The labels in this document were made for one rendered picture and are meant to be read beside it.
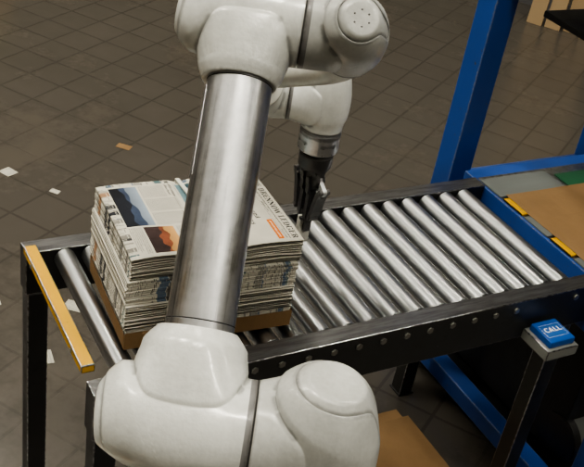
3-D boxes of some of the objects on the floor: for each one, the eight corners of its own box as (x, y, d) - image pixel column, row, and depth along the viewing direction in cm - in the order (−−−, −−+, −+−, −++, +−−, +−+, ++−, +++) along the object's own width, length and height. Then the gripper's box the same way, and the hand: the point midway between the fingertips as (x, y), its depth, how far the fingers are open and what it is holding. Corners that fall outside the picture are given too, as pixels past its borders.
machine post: (399, 358, 340) (522, -91, 257) (386, 342, 347) (501, -101, 263) (420, 352, 344) (547, -91, 261) (406, 337, 351) (526, -100, 267)
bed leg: (488, 508, 288) (556, 329, 251) (476, 494, 292) (542, 315, 255) (503, 503, 290) (573, 324, 254) (492, 488, 294) (559, 311, 258)
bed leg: (25, 494, 267) (26, 296, 230) (19, 479, 271) (19, 282, 234) (46, 488, 269) (51, 292, 233) (41, 473, 273) (44, 278, 237)
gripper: (288, 137, 215) (272, 227, 228) (316, 166, 206) (298, 258, 219) (317, 133, 219) (301, 222, 232) (346, 162, 209) (327, 253, 222)
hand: (302, 227), depth 223 cm, fingers closed
